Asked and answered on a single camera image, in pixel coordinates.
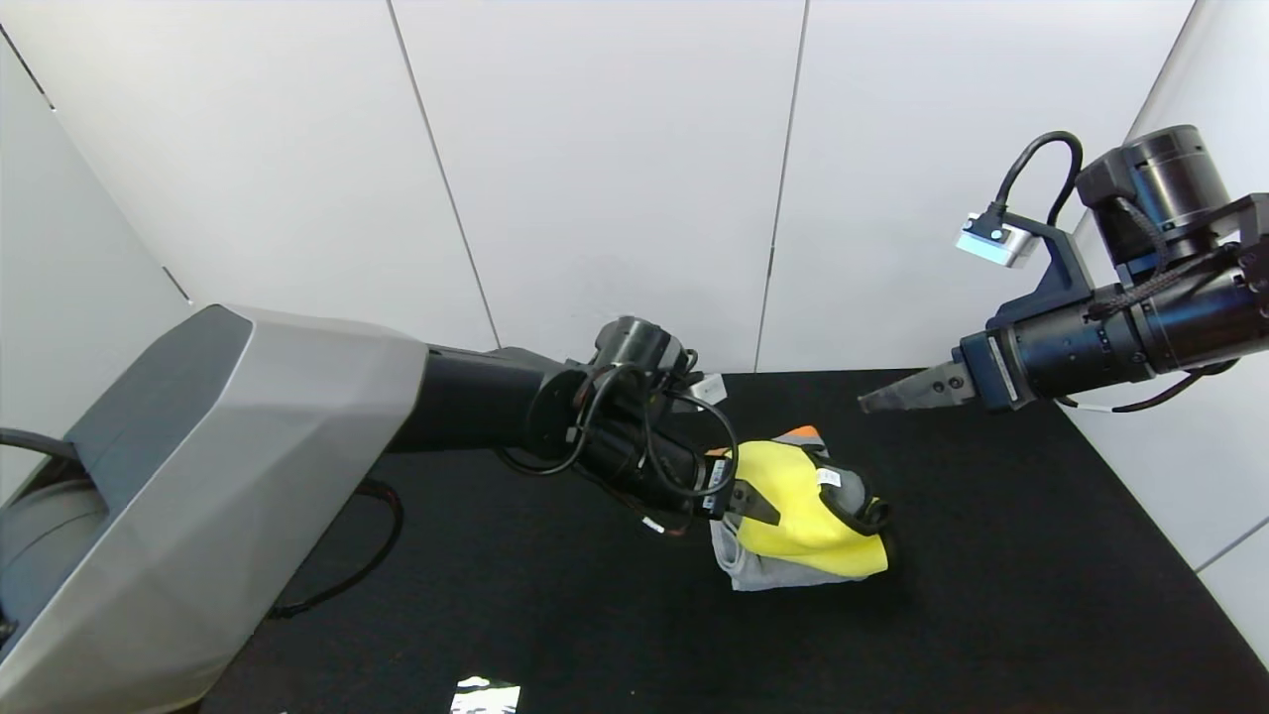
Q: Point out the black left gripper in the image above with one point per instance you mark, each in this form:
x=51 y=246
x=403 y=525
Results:
x=718 y=484

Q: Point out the grey towel with orange marks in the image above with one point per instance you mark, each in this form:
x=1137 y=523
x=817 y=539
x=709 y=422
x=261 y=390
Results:
x=763 y=570

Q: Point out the yellow microfibre towel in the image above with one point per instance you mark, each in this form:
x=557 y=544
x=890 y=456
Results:
x=803 y=516

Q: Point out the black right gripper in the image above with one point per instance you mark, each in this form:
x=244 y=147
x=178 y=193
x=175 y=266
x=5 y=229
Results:
x=988 y=370

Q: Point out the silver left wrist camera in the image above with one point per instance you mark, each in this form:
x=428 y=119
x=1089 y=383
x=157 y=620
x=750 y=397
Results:
x=702 y=390

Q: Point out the shiny silver foil piece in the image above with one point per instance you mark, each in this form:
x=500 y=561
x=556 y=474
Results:
x=486 y=696

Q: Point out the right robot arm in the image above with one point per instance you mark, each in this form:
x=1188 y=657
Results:
x=1180 y=208

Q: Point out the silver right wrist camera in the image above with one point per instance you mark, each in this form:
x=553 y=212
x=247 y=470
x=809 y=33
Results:
x=996 y=241

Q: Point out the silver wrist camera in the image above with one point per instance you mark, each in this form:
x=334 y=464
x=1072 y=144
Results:
x=702 y=390
x=996 y=241

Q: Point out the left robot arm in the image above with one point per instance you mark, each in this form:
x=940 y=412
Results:
x=248 y=476

